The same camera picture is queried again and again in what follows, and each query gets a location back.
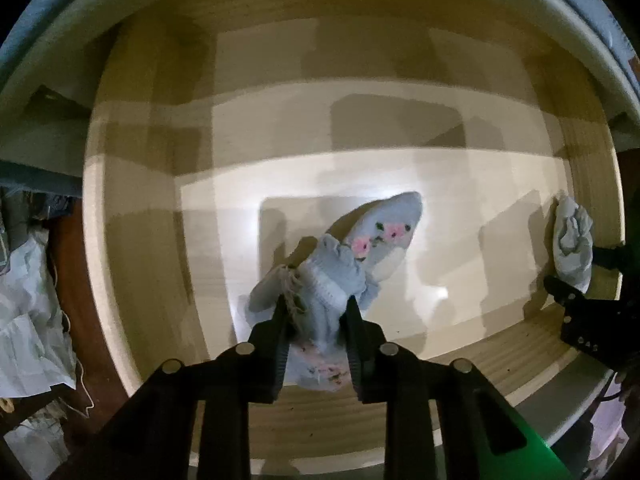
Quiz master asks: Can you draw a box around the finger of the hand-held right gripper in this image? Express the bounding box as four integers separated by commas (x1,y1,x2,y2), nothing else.
543,275,596,312
591,244,628,272

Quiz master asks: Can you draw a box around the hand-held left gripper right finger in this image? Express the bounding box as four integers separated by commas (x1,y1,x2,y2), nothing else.
345,294,576,480

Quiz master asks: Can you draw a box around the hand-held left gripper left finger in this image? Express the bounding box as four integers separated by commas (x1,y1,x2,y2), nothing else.
47,292,291,480

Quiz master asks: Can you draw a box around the grey white underwear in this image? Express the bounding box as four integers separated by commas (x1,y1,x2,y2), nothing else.
551,195,594,294

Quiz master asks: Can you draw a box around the light blue floral sock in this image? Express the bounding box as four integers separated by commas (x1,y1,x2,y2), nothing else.
245,191,424,393

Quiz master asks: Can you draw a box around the wooden drawer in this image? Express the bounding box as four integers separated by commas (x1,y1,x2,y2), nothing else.
82,2,626,476

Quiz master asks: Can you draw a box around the stack of papers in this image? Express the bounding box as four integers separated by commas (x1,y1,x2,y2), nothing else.
587,400,632,466

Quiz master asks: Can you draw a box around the crumpled white cloth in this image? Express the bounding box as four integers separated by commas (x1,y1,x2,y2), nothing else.
0,230,96,418

